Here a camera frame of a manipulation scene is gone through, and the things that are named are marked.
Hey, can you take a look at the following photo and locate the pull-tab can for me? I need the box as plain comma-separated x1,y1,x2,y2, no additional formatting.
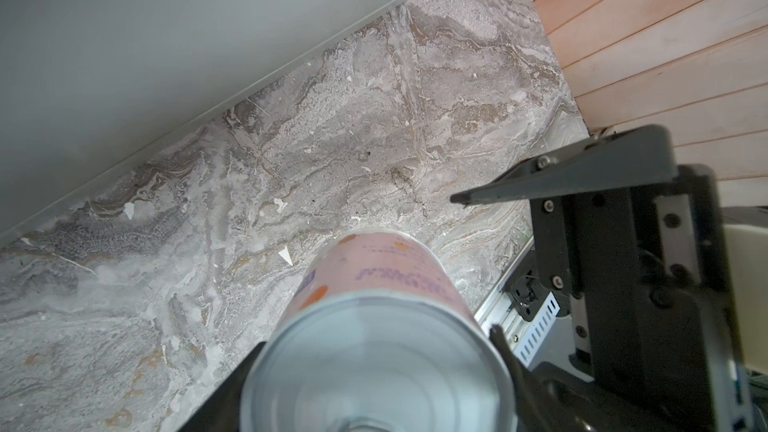
239,228,518,431

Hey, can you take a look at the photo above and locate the grey metal cabinet box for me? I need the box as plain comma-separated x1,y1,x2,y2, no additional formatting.
1,0,405,243

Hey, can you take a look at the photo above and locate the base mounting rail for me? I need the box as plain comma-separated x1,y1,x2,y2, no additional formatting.
474,240,570,370

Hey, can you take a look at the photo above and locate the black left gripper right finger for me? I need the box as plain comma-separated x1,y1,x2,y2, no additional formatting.
489,325,540,431

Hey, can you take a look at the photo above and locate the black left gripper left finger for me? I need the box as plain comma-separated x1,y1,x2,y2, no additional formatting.
178,341,266,432

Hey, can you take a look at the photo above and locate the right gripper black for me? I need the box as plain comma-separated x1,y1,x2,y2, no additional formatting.
450,125,750,431

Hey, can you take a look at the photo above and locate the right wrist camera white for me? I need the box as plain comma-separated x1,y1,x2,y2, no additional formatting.
722,206,767,375

